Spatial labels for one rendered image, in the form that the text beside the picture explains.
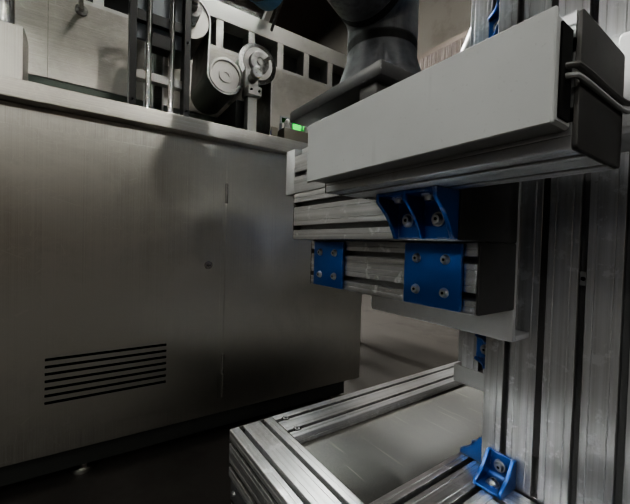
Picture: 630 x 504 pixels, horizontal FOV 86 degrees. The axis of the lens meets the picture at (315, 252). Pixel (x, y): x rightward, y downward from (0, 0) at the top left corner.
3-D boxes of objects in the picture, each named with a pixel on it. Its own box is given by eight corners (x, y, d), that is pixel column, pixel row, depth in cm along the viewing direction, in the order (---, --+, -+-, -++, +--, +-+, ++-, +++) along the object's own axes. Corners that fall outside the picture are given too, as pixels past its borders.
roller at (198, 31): (164, 29, 109) (165, -15, 109) (153, 62, 130) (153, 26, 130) (208, 44, 117) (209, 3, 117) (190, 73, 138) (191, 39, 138)
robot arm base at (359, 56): (446, 105, 55) (448, 44, 55) (380, 77, 47) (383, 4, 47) (379, 129, 68) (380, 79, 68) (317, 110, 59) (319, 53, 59)
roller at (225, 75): (208, 87, 117) (209, 52, 116) (190, 110, 138) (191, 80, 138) (241, 96, 123) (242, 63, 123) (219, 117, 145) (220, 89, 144)
